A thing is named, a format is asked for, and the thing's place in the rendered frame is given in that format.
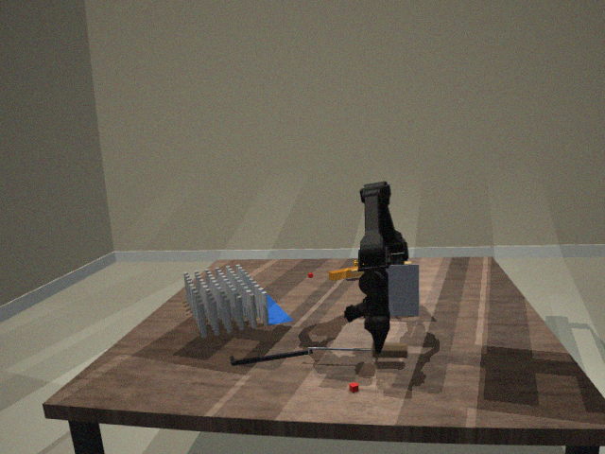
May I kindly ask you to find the black l-shaped hook rod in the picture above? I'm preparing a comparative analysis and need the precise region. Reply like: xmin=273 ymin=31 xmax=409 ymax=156
xmin=231 ymin=349 xmax=308 ymax=366

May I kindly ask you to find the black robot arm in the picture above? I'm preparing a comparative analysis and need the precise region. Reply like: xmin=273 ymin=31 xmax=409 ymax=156
xmin=344 ymin=182 xmax=408 ymax=323

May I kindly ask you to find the blue flat strip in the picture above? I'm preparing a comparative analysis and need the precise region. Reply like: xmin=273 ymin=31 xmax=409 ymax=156
xmin=267 ymin=295 xmax=293 ymax=325

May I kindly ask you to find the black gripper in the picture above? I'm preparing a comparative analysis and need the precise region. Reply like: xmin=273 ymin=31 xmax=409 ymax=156
xmin=365 ymin=292 xmax=389 ymax=354

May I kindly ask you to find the screwdriver with brown handle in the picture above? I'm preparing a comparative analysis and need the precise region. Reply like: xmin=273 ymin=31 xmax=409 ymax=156
xmin=308 ymin=342 xmax=408 ymax=358

